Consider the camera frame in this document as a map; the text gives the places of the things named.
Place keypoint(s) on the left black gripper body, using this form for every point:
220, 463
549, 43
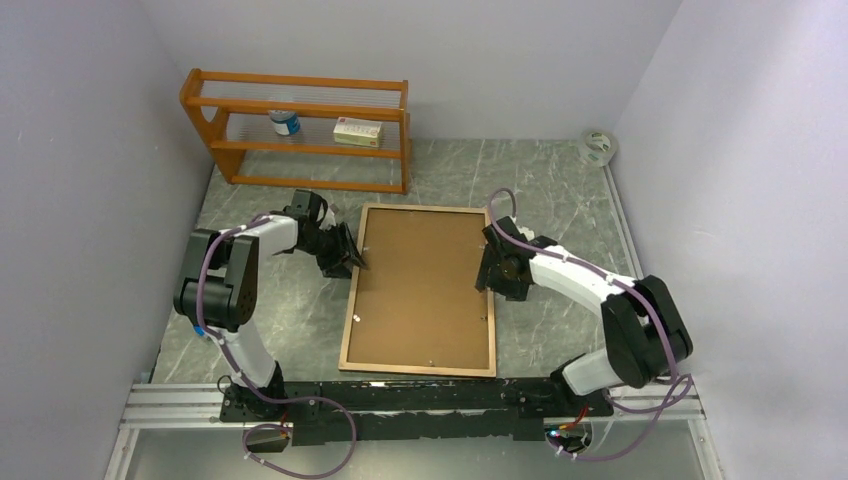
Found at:
327, 245

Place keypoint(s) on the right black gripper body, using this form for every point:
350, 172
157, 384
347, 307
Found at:
501, 282

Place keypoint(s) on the brown backing board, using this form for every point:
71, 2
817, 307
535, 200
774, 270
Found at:
420, 291

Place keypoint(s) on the picture frame black and wood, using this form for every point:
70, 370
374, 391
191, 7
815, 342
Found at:
420, 291

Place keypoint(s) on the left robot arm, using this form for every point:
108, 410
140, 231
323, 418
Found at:
218, 284

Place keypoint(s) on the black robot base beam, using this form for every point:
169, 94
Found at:
522, 409

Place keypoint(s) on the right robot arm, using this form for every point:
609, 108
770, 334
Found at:
644, 334

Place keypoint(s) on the white cream small box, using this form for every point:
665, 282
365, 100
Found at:
358, 132

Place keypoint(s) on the blue white small jar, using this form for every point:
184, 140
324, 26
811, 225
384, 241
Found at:
285, 122

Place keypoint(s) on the clear tape roll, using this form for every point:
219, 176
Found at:
597, 147

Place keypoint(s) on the orange wooden shelf rack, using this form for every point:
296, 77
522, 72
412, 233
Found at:
239, 113

